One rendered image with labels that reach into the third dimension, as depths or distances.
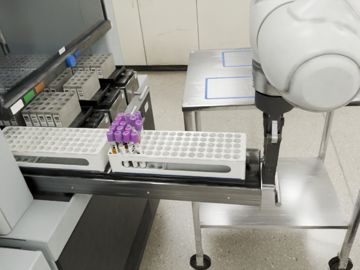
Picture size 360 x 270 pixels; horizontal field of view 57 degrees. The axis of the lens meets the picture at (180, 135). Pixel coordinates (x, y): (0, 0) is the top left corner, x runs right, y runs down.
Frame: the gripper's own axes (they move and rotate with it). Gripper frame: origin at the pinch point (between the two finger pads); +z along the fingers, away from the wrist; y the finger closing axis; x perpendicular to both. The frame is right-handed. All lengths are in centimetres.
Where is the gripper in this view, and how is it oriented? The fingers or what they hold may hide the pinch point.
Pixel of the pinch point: (268, 170)
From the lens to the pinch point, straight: 75.4
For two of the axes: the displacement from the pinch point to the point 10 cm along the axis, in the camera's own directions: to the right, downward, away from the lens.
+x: 9.8, 0.3, -1.9
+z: 0.9, 8.2, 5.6
